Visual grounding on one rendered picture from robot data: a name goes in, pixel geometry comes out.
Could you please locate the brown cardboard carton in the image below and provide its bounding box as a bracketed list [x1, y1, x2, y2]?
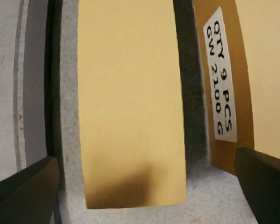
[193, 0, 280, 177]
[78, 0, 186, 209]

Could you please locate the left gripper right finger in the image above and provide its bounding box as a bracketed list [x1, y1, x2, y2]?
[234, 147, 280, 224]

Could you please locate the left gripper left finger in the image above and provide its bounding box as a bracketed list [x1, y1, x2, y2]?
[0, 157, 60, 224]

